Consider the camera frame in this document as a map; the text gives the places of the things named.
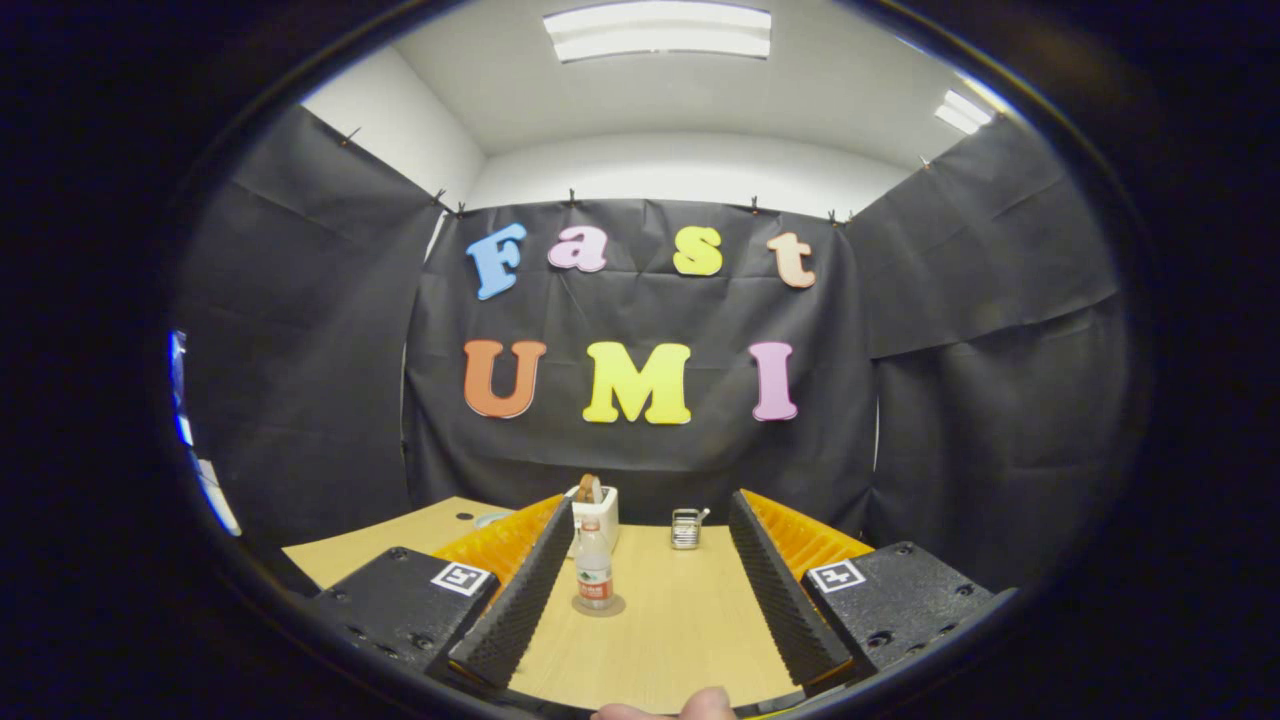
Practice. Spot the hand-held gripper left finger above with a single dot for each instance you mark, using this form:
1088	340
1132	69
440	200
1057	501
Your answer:
520	610

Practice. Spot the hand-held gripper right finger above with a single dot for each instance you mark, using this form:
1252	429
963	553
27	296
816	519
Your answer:
785	600

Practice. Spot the clear plastic bottle red label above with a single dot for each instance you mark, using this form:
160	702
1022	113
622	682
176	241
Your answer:
594	585

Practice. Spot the round brown coaster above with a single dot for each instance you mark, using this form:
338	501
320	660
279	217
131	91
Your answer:
618	606

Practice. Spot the pale green plate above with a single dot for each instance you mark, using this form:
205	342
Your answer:
492	519

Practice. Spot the wooden table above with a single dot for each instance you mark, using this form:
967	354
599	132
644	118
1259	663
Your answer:
690	620

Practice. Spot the white toaster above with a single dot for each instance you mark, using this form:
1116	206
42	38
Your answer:
606	504

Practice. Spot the brown bread slice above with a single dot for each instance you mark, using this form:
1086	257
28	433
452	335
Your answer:
590	487

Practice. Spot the black backdrop cloth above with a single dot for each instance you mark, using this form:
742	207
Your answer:
600	460

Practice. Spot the small ceiling light panel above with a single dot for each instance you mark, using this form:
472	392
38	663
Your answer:
962	112

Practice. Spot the large ceiling light panel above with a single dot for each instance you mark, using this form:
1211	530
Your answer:
655	30

